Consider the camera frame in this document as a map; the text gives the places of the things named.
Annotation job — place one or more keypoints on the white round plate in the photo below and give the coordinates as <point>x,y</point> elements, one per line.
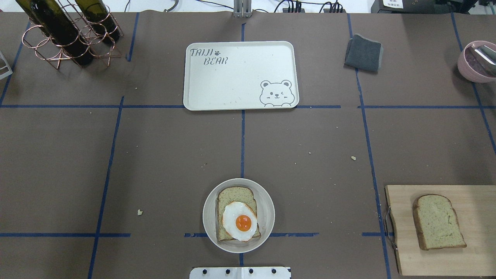
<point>266,216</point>

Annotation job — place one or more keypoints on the bread slice on plate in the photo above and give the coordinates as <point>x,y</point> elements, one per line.
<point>234,194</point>

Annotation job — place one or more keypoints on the dark wine bottle upper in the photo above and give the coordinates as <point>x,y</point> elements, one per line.
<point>62,30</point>

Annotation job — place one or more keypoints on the grey folded cloth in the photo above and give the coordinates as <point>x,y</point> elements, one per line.
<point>363,53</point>

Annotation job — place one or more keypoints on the copper wire bottle rack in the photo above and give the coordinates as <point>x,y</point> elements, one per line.
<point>79,31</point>

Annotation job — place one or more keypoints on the fried egg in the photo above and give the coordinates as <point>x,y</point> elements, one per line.
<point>239,221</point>

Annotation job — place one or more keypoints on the cream bear tray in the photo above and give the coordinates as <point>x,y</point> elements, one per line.
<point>240,76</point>

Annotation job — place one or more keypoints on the bread slice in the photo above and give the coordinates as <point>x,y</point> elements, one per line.
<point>436,223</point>
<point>234,194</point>

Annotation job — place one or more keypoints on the wooden cutting board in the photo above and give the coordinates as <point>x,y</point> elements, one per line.
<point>475,206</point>

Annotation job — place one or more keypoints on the white wire dish rack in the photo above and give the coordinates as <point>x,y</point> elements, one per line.
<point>5,68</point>

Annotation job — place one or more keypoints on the pink bowl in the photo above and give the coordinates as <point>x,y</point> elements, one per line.
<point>470,68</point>

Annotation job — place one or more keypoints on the dark wine bottle lower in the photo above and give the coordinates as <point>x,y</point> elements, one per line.
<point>102,23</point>

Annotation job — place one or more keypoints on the metal scoop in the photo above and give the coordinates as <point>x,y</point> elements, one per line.
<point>486,57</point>

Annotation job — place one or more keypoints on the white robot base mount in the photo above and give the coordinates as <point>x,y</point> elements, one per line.
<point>277,272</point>

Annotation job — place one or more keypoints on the dark wine bottle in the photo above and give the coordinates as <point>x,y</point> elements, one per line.
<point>26,7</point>
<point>62,30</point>
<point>102,23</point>

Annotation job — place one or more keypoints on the metal cutting board handle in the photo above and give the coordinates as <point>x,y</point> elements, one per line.
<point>388,228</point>

